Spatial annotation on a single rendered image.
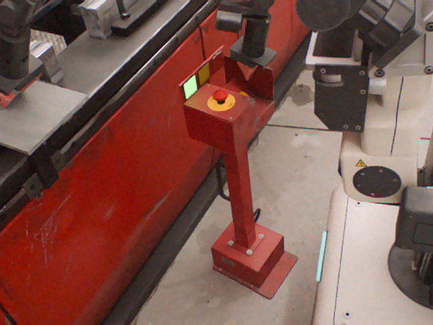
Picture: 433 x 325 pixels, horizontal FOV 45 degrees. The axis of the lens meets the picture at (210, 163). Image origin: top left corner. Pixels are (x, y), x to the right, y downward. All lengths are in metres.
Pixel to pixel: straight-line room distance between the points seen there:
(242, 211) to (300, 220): 0.43
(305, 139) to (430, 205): 1.28
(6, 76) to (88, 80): 0.36
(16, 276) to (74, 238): 0.19
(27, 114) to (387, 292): 1.06
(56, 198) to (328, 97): 0.69
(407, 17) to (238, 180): 0.89
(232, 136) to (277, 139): 1.06
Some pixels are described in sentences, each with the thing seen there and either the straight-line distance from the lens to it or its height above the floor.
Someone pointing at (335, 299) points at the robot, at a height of 0.28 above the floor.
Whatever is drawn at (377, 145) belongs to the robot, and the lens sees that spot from 1.15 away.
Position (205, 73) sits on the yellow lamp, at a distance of 1.42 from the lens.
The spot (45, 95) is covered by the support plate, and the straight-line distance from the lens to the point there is 1.15.
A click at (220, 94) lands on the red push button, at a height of 0.81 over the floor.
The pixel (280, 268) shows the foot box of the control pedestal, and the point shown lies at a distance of 1.93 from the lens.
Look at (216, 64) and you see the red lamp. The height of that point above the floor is 0.81.
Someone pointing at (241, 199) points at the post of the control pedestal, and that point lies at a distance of 1.65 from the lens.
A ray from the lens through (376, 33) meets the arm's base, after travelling 0.82.
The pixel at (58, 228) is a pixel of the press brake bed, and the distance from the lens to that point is 1.37.
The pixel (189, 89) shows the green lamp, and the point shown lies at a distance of 1.38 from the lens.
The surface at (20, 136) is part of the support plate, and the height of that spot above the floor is 1.00.
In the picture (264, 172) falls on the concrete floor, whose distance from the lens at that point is 2.25.
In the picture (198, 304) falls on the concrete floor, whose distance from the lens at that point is 1.89.
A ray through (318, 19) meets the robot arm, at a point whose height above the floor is 1.22.
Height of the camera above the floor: 1.63
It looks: 45 degrees down
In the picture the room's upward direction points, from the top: 10 degrees counter-clockwise
